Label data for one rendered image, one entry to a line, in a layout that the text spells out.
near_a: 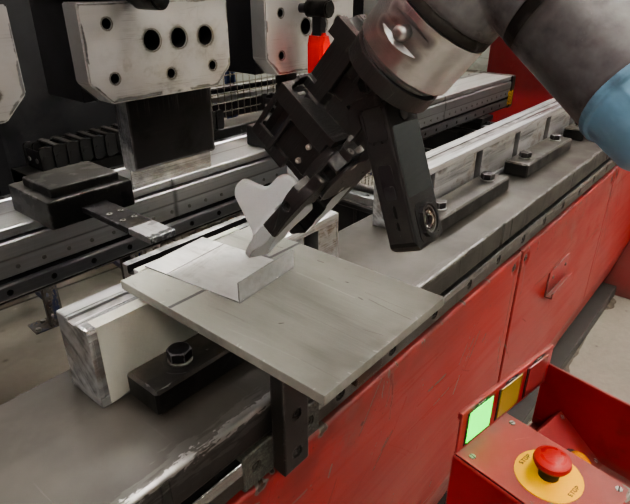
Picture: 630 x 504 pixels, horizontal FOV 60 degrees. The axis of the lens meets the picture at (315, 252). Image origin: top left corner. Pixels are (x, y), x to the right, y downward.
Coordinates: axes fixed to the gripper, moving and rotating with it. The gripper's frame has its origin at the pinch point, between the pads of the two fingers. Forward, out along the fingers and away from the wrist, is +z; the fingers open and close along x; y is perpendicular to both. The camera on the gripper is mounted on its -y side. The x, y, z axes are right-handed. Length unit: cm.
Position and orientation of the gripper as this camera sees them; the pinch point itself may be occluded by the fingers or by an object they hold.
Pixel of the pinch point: (281, 241)
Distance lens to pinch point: 51.5
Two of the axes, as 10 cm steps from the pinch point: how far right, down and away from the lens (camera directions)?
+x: -5.7, 3.6, -7.4
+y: -6.3, -7.7, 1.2
